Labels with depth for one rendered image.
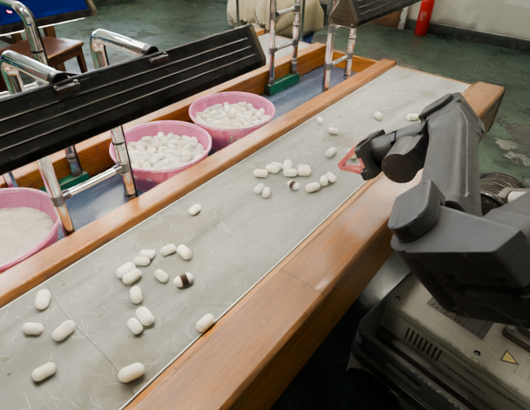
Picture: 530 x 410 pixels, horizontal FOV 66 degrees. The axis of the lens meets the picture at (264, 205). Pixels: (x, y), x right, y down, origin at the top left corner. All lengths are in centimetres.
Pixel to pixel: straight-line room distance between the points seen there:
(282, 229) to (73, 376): 46
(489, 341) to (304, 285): 56
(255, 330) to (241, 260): 18
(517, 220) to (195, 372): 47
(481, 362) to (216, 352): 66
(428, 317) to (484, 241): 83
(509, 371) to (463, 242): 82
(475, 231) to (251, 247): 56
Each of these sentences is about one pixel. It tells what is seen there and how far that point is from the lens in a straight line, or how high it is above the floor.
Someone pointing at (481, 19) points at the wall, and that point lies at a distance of 533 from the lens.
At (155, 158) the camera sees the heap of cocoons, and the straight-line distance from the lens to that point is 112.
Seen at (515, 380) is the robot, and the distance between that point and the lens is 111.
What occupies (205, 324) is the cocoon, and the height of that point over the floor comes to 76.
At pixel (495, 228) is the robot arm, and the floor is 114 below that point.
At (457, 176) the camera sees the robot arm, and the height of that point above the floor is 108.
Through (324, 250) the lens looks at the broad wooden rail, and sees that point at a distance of 80.
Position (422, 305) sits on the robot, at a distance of 115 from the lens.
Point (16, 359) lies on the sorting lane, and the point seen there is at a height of 74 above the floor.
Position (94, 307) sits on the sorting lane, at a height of 74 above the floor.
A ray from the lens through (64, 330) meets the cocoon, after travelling 74.
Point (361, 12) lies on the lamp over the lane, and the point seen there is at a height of 107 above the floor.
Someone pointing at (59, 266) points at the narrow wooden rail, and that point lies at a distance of 85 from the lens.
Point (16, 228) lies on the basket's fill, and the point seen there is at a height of 73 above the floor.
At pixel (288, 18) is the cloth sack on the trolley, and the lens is 387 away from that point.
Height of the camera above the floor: 132
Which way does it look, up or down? 38 degrees down
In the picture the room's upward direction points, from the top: 1 degrees clockwise
